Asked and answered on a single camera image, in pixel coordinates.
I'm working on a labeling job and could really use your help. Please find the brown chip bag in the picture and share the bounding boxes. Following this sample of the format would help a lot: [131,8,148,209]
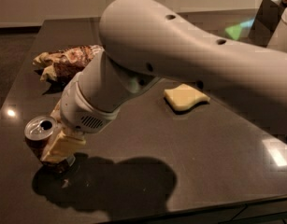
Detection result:
[33,45,102,83]

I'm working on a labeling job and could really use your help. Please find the yellow sponge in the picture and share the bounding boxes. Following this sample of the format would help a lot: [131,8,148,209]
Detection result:
[164,84,210,112]

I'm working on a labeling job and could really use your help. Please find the dark box in background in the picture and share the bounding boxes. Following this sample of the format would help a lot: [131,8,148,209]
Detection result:
[249,0,285,47]

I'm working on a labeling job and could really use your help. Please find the orange soda can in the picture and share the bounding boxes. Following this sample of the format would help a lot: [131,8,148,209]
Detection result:
[23,115,76,175]

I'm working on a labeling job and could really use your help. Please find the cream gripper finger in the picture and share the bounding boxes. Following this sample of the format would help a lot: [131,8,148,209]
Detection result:
[40,128,86,163]
[50,103,61,122]

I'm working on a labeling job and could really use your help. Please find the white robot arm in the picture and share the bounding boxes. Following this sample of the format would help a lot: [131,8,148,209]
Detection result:
[41,0,287,163]

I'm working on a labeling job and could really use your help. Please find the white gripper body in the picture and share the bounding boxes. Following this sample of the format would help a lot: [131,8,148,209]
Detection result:
[60,72,120,133]

